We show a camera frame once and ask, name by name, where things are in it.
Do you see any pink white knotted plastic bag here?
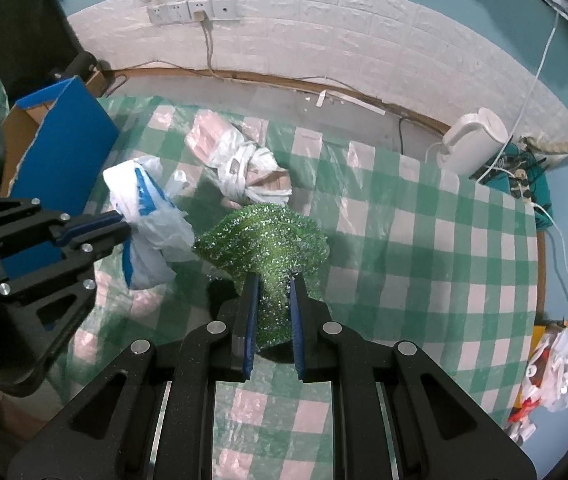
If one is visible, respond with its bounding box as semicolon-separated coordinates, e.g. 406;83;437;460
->
185;110;293;207

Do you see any white trash bag on floor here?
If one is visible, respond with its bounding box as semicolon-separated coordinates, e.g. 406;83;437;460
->
505;323;568;444

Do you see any blue cardboard box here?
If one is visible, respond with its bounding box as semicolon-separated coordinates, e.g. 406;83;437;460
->
0;75;122;281

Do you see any white wall socket strip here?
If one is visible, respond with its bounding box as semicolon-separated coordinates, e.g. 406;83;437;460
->
147;0;241;26

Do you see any white appliance on floor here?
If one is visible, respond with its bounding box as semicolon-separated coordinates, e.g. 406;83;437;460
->
436;107;508;177

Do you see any green bubble wrap sheet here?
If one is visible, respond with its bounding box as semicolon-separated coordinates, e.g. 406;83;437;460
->
193;204;329;350

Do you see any white blue plastic bag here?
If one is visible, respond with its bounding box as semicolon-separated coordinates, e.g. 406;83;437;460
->
102;156;196;290

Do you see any white cable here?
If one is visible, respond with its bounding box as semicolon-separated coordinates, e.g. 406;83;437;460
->
478;8;568;340

